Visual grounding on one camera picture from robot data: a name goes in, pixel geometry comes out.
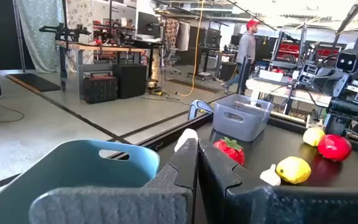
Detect pale patterned curtain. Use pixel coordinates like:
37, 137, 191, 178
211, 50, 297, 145
16, 0, 64, 74

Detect dark computer monitor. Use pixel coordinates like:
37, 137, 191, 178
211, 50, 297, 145
136, 11, 162, 40

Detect grey hanging cloth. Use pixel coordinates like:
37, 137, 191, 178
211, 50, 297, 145
175, 21, 191, 52

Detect black floor mat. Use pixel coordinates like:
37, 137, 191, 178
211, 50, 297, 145
5, 73, 61, 93

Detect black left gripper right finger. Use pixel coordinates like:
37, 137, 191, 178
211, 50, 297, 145
198, 139, 358, 224

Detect white toy garlic bulb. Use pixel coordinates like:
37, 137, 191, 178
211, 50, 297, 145
259, 164, 282, 187
174, 128, 199, 152

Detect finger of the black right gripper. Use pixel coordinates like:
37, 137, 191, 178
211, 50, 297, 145
313, 68, 338, 94
333, 73, 350, 98

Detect black cabinet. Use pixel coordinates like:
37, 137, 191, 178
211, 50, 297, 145
112, 63, 148, 100

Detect yellow hanging cable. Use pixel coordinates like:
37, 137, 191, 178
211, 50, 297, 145
174, 0, 205, 98

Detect grey office chair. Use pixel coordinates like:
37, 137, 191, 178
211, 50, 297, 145
163, 37, 182, 75

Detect red storage bin shelf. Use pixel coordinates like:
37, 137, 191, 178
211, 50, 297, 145
277, 42, 301, 62

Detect red pepper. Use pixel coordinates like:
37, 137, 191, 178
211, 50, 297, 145
213, 136, 246, 166

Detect wooden workbench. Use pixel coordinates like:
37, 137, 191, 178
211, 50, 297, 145
54, 39, 145, 100

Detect patterned hanging cloth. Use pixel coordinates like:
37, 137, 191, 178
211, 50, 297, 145
163, 18, 180, 49

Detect yellow toy lemon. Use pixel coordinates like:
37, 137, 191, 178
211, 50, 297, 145
275, 156, 312, 185
302, 127, 326, 147

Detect white work table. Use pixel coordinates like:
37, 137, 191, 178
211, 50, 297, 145
246, 70, 332, 108

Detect grey plastic basket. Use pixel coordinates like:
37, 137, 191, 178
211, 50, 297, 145
211, 93, 274, 142

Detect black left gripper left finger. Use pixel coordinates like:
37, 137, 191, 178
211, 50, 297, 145
29, 138, 198, 224

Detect thin floor cable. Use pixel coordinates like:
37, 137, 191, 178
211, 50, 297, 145
0, 99, 25, 124

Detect black and red case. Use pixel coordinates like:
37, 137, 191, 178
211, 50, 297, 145
82, 73, 118, 105

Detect red toy tomato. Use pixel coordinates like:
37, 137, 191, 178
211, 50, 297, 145
317, 134, 353, 162

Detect teal plastic basket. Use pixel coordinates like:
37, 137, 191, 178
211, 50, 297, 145
0, 139, 160, 224

